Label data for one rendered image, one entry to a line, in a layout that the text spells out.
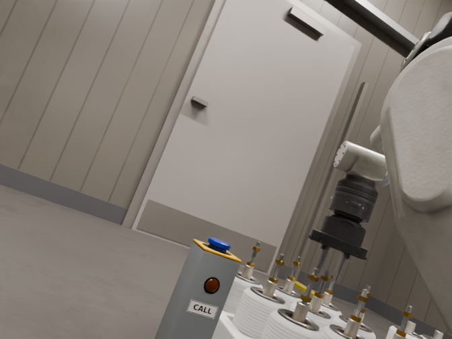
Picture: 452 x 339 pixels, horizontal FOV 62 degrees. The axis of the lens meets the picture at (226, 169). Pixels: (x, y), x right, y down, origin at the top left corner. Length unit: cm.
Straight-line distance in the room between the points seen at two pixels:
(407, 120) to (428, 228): 9
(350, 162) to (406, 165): 54
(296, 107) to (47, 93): 187
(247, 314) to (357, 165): 38
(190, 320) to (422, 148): 45
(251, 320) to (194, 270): 20
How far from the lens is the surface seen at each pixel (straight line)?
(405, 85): 37
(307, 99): 328
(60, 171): 276
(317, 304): 87
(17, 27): 287
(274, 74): 315
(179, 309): 64
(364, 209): 85
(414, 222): 31
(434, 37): 72
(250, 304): 78
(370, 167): 86
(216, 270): 63
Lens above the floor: 39
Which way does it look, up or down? 5 degrees up
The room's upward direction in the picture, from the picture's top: 22 degrees clockwise
